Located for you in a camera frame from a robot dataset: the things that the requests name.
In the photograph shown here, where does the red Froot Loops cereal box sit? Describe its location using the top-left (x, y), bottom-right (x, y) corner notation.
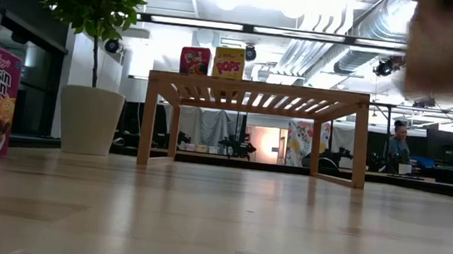
top-left (178, 45), bottom-right (213, 77)

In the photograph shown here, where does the wooden slatted shelf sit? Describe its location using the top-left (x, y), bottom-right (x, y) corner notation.
top-left (135, 68), bottom-right (375, 190)

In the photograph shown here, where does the grey hanging cloth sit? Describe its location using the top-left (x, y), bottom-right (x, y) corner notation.
top-left (178, 105), bottom-right (240, 150)

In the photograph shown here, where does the colourful floral cloth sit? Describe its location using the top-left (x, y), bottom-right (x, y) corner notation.
top-left (284, 118), bottom-right (333, 170)

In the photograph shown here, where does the round black ceiling lamp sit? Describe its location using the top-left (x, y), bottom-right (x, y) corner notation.
top-left (373, 53), bottom-right (407, 81)
top-left (413, 95), bottom-right (438, 110)
top-left (103, 38), bottom-right (120, 55)
top-left (242, 44), bottom-right (258, 63)

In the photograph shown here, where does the green plant in white pot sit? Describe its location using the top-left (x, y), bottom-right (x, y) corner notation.
top-left (14, 0), bottom-right (150, 161)

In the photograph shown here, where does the person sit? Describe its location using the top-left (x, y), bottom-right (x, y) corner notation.
top-left (385, 119), bottom-right (415, 162)

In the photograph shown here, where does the dark glass partition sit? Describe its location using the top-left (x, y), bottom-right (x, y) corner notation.
top-left (0, 0), bottom-right (74, 139)

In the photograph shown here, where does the blue storage bin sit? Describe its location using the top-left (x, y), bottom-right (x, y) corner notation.
top-left (407, 155), bottom-right (436, 169)

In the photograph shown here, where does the black computer monitor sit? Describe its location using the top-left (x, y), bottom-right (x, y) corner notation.
top-left (422, 128), bottom-right (453, 163)

